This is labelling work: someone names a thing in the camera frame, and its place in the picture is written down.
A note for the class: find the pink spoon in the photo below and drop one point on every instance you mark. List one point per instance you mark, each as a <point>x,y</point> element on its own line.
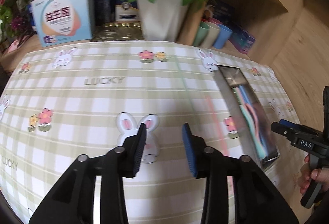
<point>253,121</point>

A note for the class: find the gold round tin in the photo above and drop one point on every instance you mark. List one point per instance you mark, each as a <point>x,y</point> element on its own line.
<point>118,31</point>

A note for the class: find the green chopstick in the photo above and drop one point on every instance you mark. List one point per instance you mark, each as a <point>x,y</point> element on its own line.
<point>186,89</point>

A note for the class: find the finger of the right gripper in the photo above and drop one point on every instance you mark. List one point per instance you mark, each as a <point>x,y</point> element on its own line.
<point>289,124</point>

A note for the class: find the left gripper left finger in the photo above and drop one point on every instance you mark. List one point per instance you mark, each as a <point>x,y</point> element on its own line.
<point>134,147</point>

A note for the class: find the pink blossom plant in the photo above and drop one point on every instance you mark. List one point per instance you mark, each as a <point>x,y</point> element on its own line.
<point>15,20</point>

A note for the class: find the blue cup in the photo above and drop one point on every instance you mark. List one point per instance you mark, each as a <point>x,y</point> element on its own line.
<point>224,35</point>

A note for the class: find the probiotic product box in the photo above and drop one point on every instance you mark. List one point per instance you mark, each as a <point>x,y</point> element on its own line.
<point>63,21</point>

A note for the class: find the pink cup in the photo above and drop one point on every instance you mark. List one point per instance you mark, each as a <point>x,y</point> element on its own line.
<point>212,20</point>

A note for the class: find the white flower pot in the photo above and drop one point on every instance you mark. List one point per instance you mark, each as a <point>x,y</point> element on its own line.
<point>162,19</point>

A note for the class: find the green cup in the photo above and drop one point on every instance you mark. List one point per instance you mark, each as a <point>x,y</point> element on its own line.
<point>201,34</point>

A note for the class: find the purple small box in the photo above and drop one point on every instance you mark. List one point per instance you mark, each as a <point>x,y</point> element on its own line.
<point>241,39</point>

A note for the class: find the blue spoon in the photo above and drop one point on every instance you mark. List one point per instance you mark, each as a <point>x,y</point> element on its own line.
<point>266,136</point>

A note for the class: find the person's right hand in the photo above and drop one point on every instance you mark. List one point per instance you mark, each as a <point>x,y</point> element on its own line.
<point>307,175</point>

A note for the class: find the beige cup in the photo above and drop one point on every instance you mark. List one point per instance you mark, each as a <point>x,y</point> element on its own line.
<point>212,35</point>

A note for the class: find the dark blue medal box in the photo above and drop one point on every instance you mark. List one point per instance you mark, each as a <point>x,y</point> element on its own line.
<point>109,11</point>

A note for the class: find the plaid bunny tablecloth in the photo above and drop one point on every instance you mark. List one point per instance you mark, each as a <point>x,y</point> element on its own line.
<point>86,98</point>

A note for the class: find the stainless steel utensil tray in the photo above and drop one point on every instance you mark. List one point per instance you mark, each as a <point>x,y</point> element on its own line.
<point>231,83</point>

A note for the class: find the dark blue package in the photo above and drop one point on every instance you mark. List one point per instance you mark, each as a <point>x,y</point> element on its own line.
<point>220,11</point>

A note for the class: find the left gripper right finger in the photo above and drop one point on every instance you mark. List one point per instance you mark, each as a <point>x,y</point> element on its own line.
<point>194,149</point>

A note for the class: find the green spoon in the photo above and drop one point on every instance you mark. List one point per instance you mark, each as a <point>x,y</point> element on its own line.
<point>258,145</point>

